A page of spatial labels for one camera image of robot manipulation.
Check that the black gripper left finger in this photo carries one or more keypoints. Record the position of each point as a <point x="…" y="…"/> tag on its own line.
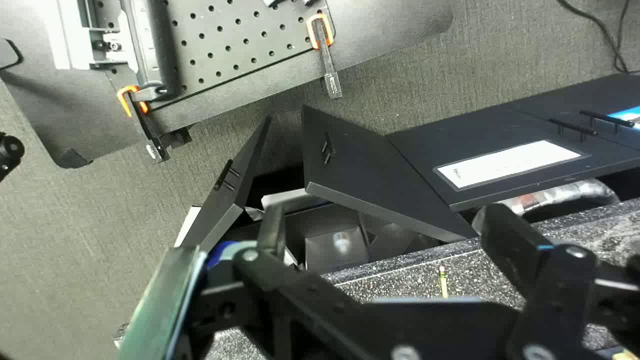
<point x="303" y="316"/>

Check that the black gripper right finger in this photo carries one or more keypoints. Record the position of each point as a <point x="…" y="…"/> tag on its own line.
<point x="565" y="288"/>

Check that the black left cabinet door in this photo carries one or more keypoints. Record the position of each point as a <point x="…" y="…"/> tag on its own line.
<point x="228" y="196"/>

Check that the black cabinet door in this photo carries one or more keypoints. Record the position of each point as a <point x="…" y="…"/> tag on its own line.
<point x="228" y="196"/>
<point x="358" y="168"/>

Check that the black right cabinet door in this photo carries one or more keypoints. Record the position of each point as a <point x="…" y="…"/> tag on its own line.
<point x="358" y="168"/>

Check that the black cabinet top panel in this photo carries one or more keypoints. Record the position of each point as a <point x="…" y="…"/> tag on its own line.
<point x="597" y="118"/>

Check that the white label sticker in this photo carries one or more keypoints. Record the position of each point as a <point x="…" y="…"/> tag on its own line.
<point x="507" y="162"/>

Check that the grey perforated metal board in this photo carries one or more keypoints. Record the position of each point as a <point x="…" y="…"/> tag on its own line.
<point x="225" y="49"/>

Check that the green metal bracket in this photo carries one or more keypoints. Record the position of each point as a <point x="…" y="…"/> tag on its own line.
<point x="157" y="320"/>

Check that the grey aluminium rail mount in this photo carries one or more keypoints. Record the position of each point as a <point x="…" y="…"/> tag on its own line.
<point x="139" y="39"/>

